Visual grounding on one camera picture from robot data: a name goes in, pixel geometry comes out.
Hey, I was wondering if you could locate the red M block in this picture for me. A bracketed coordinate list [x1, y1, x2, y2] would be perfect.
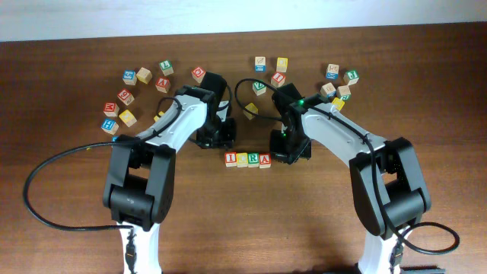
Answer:
[103, 102, 119, 117]

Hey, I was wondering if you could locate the yellow block beside H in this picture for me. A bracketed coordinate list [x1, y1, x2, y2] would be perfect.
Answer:
[119, 110, 137, 127]

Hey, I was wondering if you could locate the green L block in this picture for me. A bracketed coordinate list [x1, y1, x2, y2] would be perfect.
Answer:
[159, 60, 174, 76]

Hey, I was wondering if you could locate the yellow G block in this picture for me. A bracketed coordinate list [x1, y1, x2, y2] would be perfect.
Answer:
[154, 111, 164, 122]

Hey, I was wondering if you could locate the green J block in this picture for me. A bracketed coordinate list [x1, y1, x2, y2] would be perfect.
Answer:
[343, 69, 359, 85]

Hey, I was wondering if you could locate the green-side R block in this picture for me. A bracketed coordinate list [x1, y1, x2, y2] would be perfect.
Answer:
[336, 85, 351, 101]

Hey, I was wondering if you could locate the green Z block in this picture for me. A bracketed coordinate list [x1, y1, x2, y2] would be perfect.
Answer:
[252, 81, 266, 96]

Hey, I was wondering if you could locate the red 6 block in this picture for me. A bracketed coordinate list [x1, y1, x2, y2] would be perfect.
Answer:
[117, 88, 135, 106]

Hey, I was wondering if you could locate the blue H block far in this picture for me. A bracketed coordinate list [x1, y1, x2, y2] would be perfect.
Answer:
[101, 119, 119, 135]

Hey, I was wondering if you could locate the green R block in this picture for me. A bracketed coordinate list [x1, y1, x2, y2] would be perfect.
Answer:
[247, 153, 259, 167]

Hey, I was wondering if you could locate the yellow slash block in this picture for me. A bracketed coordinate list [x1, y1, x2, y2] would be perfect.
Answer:
[332, 97, 345, 111]

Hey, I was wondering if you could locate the yellow block centre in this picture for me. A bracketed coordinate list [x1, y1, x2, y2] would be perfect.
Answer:
[243, 103, 259, 120]

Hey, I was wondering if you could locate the blue X block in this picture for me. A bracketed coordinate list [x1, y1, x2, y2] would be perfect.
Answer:
[326, 63, 339, 80]

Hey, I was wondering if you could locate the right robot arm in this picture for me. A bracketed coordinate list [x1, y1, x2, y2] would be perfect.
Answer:
[269, 84, 431, 273]

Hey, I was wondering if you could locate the blue-side block top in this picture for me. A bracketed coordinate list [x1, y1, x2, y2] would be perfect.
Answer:
[254, 56, 266, 72]

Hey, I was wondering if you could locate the red C block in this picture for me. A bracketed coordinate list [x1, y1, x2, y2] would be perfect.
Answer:
[191, 66, 206, 84]

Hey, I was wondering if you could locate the red a block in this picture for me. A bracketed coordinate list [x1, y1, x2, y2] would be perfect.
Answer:
[155, 77, 170, 93]
[259, 154, 272, 168]

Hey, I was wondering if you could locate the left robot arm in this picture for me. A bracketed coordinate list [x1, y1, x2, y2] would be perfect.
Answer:
[103, 72, 236, 273]

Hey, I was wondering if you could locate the yellow C block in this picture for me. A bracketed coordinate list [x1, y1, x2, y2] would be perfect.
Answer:
[236, 152, 248, 167]

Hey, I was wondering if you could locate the red i block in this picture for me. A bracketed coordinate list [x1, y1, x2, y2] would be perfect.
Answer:
[271, 72, 286, 88]
[224, 152, 237, 167]

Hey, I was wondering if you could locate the blue 5 block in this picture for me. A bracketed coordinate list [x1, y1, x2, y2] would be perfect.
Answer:
[123, 70, 138, 85]

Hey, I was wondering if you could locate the blue block middle right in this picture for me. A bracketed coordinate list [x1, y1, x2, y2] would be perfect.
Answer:
[320, 82, 336, 98]

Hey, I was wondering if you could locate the plain yellow-side block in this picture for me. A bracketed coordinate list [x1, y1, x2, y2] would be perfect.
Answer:
[136, 67, 152, 84]

